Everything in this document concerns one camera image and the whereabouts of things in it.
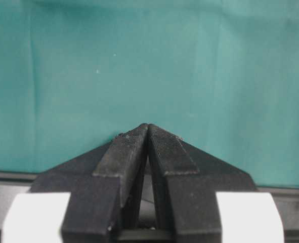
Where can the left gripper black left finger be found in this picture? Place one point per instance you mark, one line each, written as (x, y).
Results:
(105, 186)

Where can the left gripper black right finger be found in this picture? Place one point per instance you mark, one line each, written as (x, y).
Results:
(185, 181)

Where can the black frame rail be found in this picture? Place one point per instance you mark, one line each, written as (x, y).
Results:
(29, 177)

